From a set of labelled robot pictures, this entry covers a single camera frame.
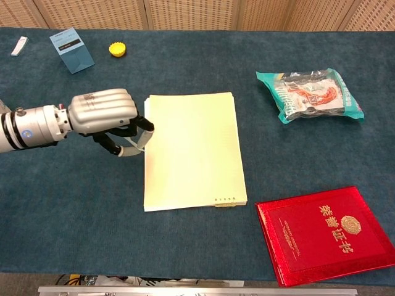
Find teal felt table cloth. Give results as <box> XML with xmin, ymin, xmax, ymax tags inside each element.
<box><xmin>0</xmin><ymin>27</ymin><xmax>395</xmax><ymax>282</ymax></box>

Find wicker folding screen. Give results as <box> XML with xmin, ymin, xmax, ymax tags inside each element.
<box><xmin>0</xmin><ymin>0</ymin><xmax>395</xmax><ymax>31</ymax></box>

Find red certificate folder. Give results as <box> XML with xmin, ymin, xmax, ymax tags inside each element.
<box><xmin>254</xmin><ymin>186</ymin><xmax>395</xmax><ymax>288</ymax></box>

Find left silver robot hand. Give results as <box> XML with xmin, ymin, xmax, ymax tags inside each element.
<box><xmin>67</xmin><ymin>88</ymin><xmax>155</xmax><ymax>158</ymax></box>

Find cream paper stack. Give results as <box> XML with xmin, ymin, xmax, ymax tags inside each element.
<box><xmin>143</xmin><ymin>91</ymin><xmax>248</xmax><ymax>213</ymax></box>

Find yellow plastic bottle cap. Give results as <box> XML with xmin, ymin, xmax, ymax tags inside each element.
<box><xmin>108</xmin><ymin>41</ymin><xmax>127</xmax><ymax>58</ymax></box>

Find teal snack food package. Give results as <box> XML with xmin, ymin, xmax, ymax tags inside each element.
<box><xmin>256</xmin><ymin>68</ymin><xmax>365</xmax><ymax>125</ymax></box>

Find yellow index tabs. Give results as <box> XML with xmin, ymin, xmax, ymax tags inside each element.
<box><xmin>214</xmin><ymin>197</ymin><xmax>238</xmax><ymax>208</ymax></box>

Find light blue paper strip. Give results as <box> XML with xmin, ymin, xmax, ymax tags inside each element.
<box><xmin>125</xmin><ymin>135</ymin><xmax>146</xmax><ymax>152</ymax></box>

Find light blue cardboard box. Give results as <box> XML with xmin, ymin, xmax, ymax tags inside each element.
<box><xmin>49</xmin><ymin>27</ymin><xmax>96</xmax><ymax>75</ymax></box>

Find aluminium profile rail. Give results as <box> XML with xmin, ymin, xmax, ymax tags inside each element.
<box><xmin>37</xmin><ymin>286</ymin><xmax>359</xmax><ymax>296</ymax></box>

